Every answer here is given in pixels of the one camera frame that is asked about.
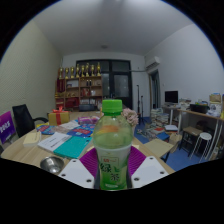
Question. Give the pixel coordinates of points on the white round stool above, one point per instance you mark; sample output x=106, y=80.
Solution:
x=203, y=136

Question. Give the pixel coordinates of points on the yellow gift box red ribbon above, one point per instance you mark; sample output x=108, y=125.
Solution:
x=59, y=117

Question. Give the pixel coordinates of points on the stack of books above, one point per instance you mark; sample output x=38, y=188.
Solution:
x=160, y=117

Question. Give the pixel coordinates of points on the wooden stool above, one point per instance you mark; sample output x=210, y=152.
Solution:
x=190, y=130

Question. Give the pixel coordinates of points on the pink box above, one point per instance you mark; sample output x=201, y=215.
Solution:
x=88, y=120

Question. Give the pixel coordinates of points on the wooden desk with white legs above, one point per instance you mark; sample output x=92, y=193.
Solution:
x=200, y=115

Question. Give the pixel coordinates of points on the black framed glass door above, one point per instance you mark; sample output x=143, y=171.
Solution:
x=116, y=83

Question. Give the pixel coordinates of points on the small steel cup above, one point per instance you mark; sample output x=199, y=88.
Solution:
x=51, y=165

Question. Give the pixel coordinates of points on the blue picture book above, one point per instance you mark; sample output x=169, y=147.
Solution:
x=81, y=130

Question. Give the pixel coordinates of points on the small wooden side table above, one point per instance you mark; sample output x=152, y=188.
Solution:
x=158, y=146

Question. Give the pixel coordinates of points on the green tea bottle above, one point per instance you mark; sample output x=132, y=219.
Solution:
x=112, y=150

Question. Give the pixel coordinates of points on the cardboard box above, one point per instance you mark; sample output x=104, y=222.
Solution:
x=215, y=98

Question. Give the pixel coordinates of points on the wooden shelf unit with trophies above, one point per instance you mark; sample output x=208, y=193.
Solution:
x=78, y=88

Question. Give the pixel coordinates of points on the black printer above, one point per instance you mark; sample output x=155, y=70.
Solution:
x=199, y=108

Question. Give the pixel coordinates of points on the teal book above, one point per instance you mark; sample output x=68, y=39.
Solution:
x=71, y=147

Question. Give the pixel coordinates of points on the black office chair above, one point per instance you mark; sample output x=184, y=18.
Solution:
x=23, y=118

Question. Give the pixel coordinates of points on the black computer monitor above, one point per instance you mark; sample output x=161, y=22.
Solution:
x=171, y=96

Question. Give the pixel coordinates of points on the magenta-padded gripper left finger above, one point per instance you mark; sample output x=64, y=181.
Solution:
x=75, y=173

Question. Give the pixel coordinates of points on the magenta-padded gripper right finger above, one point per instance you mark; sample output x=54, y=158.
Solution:
x=150, y=171

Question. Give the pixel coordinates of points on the purple sign board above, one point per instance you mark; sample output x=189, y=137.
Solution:
x=6, y=128

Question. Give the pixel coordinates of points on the colourful picture book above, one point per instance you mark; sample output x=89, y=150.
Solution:
x=46, y=129

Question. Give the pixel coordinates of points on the cream notepad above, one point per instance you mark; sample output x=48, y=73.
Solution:
x=32, y=138

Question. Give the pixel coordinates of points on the white wall air conditioner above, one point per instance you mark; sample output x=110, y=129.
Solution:
x=152, y=62

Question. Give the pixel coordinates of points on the pink flowers in white pot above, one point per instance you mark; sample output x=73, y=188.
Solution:
x=131, y=116

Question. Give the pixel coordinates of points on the white booklet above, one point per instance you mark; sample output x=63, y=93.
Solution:
x=53, y=141

